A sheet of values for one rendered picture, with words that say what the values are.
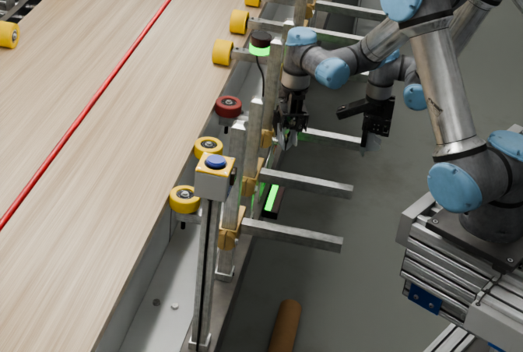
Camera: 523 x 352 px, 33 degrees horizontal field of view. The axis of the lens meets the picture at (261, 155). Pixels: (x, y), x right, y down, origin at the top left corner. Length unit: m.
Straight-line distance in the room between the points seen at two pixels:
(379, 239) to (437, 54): 1.92
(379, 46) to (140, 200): 0.71
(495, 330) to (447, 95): 0.53
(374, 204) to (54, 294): 2.19
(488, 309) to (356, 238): 1.72
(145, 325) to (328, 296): 1.23
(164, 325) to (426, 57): 0.96
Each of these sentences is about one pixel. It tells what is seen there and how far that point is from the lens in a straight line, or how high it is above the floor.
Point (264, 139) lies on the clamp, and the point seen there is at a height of 0.85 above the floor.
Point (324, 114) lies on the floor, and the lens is 4.52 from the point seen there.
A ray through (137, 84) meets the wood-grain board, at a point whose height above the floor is 0.90.
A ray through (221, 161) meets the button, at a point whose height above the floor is 1.23.
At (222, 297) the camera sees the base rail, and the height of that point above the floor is 0.70.
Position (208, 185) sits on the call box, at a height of 1.19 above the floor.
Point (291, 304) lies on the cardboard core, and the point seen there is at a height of 0.08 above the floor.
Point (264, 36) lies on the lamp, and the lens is 2.53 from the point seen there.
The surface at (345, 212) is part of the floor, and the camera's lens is 3.85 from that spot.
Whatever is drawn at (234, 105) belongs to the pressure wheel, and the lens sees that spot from 2.68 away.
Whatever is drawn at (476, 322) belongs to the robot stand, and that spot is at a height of 0.91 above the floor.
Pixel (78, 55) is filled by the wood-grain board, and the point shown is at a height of 0.90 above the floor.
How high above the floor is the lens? 2.24
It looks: 33 degrees down
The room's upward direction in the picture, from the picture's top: 7 degrees clockwise
